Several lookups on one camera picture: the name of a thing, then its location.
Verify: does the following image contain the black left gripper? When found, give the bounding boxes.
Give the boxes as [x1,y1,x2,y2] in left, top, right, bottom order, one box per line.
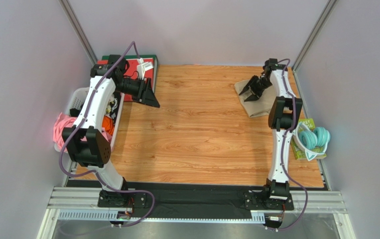
[115,76,160,108]

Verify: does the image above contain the beige t-shirt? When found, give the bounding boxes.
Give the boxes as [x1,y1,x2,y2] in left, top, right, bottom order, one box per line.
[234,80,276,118]

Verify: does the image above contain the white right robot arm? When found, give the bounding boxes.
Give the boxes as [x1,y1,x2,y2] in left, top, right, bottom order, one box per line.
[238,58,303,209]

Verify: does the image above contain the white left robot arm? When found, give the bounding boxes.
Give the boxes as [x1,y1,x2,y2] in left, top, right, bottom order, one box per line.
[61,55,160,207]

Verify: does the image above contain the black floral t-shirt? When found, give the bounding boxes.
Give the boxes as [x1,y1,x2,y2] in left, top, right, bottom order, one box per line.
[67,88,121,121]

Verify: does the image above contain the green folder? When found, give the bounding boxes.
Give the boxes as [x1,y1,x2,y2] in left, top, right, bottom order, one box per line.
[97,55,159,92]

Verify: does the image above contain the orange t-shirt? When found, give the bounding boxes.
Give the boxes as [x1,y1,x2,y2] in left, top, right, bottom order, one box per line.
[102,115,115,136]

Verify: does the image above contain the white laundry basket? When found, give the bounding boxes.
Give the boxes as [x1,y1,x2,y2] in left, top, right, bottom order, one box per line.
[53,87,124,152]

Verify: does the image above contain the green book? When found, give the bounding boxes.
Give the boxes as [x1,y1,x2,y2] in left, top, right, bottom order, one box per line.
[291,119,326,160]

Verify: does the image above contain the teal cat-ear headphones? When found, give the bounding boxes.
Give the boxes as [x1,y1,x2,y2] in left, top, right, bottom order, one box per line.
[293,122,331,161]

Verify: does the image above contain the pink t-shirt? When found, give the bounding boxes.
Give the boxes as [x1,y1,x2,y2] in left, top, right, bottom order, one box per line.
[52,113,77,152]

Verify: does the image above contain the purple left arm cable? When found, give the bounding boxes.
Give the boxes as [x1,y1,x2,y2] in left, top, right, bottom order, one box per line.
[58,41,155,228]

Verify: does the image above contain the aluminium frame rail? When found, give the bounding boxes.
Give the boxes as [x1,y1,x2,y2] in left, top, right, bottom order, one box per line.
[37,180,356,239]

